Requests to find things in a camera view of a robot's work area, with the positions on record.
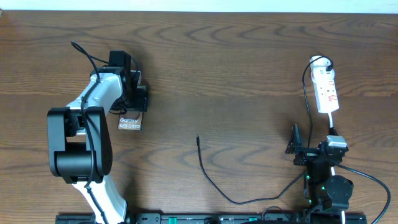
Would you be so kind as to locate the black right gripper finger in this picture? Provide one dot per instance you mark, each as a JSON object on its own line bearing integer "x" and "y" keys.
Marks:
{"x": 333, "y": 132}
{"x": 295, "y": 143}

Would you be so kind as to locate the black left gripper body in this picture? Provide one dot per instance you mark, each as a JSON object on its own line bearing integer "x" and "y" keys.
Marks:
{"x": 135, "y": 100}

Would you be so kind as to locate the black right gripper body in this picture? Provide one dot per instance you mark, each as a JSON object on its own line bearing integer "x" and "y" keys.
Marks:
{"x": 307, "y": 156}

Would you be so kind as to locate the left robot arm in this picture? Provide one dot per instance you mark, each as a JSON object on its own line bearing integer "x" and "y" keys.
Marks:
{"x": 80, "y": 149}

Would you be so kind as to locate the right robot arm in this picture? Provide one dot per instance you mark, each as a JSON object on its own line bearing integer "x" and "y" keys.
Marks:
{"x": 327, "y": 192}

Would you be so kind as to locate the white power strip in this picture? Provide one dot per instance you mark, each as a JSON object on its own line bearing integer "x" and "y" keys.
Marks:
{"x": 322, "y": 75}

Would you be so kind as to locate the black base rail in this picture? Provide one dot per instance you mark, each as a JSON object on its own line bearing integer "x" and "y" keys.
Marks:
{"x": 155, "y": 218}

